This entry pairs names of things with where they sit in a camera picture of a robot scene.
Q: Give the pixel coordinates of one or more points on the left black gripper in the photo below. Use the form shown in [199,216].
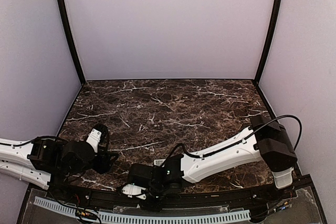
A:
[104,164]

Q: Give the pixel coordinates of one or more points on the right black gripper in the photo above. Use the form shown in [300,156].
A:
[154,207]

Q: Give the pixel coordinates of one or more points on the white remote control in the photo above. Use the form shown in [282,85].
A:
[158,162]

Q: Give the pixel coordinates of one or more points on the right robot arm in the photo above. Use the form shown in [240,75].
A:
[264,140]

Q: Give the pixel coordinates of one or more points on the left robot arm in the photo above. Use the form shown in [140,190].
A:
[48,159]

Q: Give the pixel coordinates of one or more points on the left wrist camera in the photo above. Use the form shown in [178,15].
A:
[98,135]

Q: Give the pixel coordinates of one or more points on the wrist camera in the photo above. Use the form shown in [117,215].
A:
[133,191]
[98,135]

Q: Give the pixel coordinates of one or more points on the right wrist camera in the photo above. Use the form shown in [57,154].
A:
[133,191]

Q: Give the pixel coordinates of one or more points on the black front rail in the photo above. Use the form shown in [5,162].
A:
[249,197]

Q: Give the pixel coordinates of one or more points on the white slotted cable duct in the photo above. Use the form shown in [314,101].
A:
[124,215]

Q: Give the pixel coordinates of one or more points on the left black frame post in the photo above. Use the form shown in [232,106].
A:
[70,41]

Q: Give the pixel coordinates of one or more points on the black frame post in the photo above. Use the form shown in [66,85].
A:
[268,41]
[70,41]

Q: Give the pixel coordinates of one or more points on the right black frame post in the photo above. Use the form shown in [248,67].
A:
[268,41]

